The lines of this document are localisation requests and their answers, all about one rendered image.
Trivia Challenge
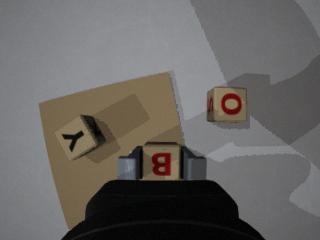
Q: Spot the tan flat mat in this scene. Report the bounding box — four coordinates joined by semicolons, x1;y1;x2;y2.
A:
39;72;184;229

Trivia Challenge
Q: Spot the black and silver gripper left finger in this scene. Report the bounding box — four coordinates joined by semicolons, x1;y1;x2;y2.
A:
117;146;143;180

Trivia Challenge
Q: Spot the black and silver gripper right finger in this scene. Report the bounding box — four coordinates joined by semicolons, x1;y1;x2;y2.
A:
180;146;207;180

